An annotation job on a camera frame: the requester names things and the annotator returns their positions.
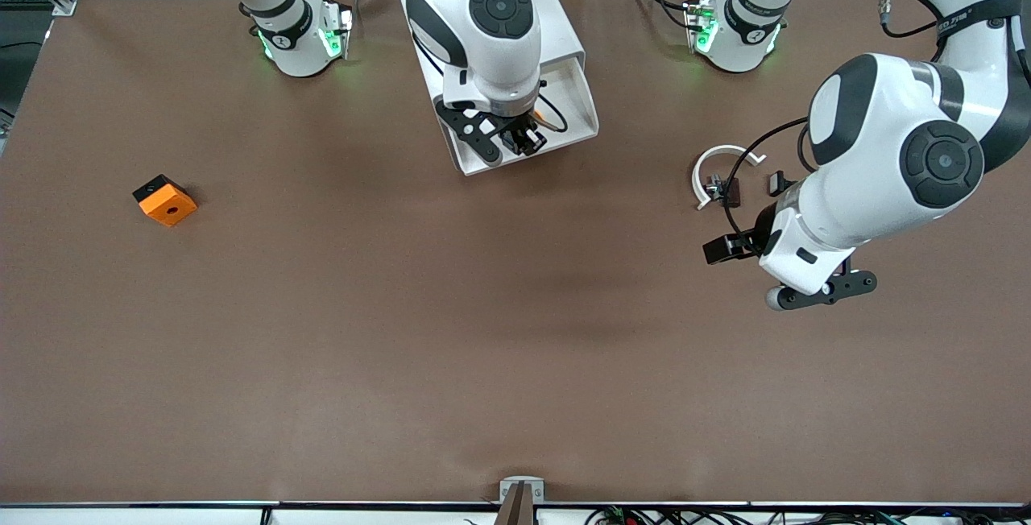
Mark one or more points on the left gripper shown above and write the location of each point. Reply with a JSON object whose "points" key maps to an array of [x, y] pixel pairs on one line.
{"points": [[755, 241]]}

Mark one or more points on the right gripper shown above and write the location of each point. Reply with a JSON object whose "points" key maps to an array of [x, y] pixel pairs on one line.
{"points": [[516, 129]]}

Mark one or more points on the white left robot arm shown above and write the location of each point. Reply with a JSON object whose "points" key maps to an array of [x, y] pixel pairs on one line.
{"points": [[886, 106]]}

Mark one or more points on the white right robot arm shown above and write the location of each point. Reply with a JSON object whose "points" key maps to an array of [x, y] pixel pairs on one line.
{"points": [[499, 50]]}

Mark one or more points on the white drawer cabinet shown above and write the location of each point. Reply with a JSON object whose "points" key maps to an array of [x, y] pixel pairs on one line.
{"points": [[556, 18]]}

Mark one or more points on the orange and black button box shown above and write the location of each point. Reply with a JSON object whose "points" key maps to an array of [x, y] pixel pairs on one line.
{"points": [[171, 207]]}

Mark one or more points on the brown block with metal clip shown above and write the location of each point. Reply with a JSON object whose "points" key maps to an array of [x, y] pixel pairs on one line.
{"points": [[714, 187]]}

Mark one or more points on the small black clip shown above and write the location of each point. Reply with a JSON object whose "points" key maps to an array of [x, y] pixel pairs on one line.
{"points": [[776, 183]]}

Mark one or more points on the brown table mat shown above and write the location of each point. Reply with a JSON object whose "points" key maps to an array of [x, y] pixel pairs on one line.
{"points": [[515, 348]]}

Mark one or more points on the brown tapered bar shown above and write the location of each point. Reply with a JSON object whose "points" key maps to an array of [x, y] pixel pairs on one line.
{"points": [[515, 509]]}

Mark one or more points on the grey metal bracket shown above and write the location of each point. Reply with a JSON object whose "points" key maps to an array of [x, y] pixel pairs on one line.
{"points": [[522, 481]]}

